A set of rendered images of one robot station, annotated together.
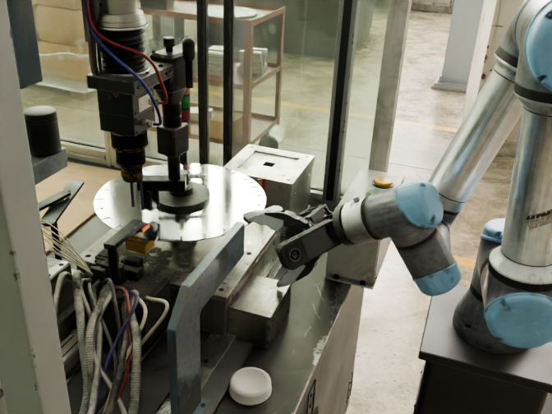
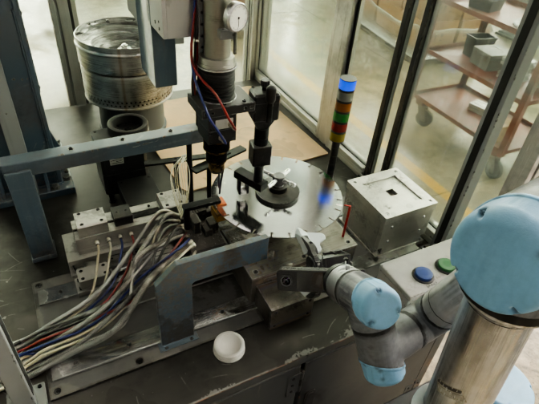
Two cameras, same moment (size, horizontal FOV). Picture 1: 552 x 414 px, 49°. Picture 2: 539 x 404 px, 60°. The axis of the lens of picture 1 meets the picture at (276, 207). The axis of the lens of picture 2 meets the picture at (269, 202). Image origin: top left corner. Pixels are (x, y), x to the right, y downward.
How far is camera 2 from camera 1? 0.56 m
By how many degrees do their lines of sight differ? 36
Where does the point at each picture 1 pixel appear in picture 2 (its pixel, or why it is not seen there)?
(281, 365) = (264, 347)
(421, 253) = (361, 342)
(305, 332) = (306, 336)
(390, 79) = (523, 168)
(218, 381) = (216, 329)
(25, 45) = (164, 60)
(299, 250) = (290, 279)
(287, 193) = (382, 224)
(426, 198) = (372, 303)
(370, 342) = not seen: hidden behind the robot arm
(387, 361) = not seen: hidden behind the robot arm
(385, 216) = (344, 296)
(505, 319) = not seen: outside the picture
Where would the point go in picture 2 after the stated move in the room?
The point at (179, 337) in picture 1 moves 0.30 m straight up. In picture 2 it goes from (160, 292) to (147, 167)
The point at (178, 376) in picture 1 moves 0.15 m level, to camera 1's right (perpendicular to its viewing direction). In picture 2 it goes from (160, 313) to (206, 361)
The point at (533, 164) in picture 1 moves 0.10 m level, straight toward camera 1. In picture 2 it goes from (452, 339) to (387, 361)
